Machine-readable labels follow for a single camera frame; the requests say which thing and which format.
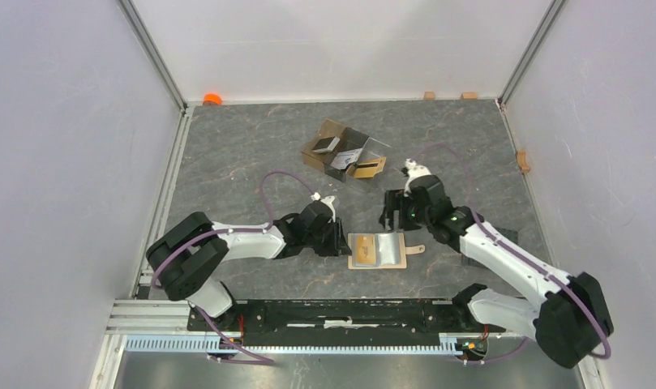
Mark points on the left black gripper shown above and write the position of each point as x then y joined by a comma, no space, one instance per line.
337,245

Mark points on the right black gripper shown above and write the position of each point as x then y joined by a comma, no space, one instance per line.
394,200

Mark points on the beige leather card holder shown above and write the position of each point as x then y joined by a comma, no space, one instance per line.
392,251

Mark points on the gold VIP card stack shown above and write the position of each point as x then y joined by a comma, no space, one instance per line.
367,169

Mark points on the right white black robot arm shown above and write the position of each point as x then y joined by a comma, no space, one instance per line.
565,315

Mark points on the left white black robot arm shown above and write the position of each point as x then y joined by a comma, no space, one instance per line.
185,258

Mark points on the black and white card stack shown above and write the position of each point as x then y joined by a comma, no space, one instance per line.
325,145

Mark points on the curved wooden block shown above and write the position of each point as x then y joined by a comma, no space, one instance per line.
522,161

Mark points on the orange round cap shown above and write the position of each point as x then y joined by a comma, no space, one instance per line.
211,99

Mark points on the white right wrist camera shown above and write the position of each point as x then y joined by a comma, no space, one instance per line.
413,170

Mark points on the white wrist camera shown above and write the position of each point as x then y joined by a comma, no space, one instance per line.
329,201
413,170

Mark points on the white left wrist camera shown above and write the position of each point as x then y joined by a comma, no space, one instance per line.
329,201

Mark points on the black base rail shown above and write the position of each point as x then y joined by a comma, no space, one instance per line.
348,322

